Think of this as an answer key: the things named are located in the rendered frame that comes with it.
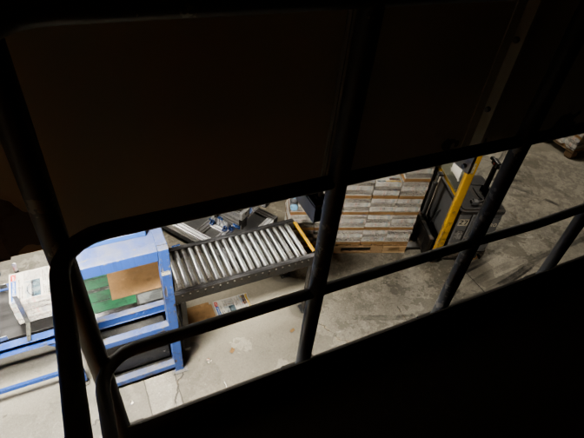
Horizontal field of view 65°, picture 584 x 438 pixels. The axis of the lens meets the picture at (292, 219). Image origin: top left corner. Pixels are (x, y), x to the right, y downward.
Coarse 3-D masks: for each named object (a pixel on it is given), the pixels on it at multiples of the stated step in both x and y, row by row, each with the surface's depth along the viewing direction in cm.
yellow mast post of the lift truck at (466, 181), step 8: (480, 160) 442; (464, 176) 457; (472, 176) 455; (464, 184) 461; (456, 192) 473; (464, 192) 468; (456, 200) 475; (456, 208) 482; (448, 216) 490; (448, 224) 498; (440, 232) 510; (448, 232) 506; (440, 240) 513
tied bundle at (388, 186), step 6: (378, 180) 475; (384, 180) 476; (390, 180) 477; (396, 180) 478; (378, 186) 477; (384, 186) 478; (390, 186) 478; (396, 186) 478; (378, 192) 482; (384, 192) 482; (390, 192) 483; (396, 192) 484
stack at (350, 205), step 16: (288, 208) 511; (352, 208) 493; (368, 208) 496; (384, 208) 498; (304, 224) 502; (352, 224) 510; (368, 224) 512; (384, 224) 514; (336, 240) 526; (352, 240) 527; (368, 240) 530; (384, 240) 532
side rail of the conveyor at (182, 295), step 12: (276, 264) 408; (288, 264) 411; (300, 264) 419; (312, 264) 427; (228, 276) 392; (240, 276) 394; (252, 276) 400; (264, 276) 407; (192, 288) 380; (204, 288) 382; (216, 288) 389; (228, 288) 396; (180, 300) 379
